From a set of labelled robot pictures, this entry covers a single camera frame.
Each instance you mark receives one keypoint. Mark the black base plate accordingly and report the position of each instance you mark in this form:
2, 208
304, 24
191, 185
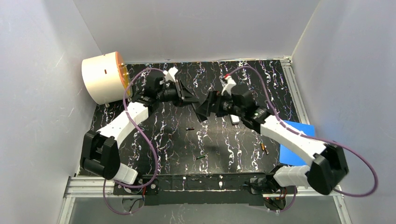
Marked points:
224, 188

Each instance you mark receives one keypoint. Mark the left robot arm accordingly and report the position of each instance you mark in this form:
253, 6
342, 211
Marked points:
100, 150

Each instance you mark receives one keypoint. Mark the white cylinder with orange lid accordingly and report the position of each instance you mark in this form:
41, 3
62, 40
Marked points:
105, 77

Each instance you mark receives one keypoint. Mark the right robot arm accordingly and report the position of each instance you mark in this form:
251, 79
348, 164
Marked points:
325, 163

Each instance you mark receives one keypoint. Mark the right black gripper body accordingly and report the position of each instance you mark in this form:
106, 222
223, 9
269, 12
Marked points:
217, 103

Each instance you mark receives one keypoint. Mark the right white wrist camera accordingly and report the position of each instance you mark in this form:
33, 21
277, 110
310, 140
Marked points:
228, 83

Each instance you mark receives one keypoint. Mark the white remote control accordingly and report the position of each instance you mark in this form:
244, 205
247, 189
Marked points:
235, 120

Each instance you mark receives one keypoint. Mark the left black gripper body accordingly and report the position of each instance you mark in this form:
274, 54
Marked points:
180, 94

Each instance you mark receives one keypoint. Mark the blue sheet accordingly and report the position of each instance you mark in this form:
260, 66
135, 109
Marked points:
287, 157

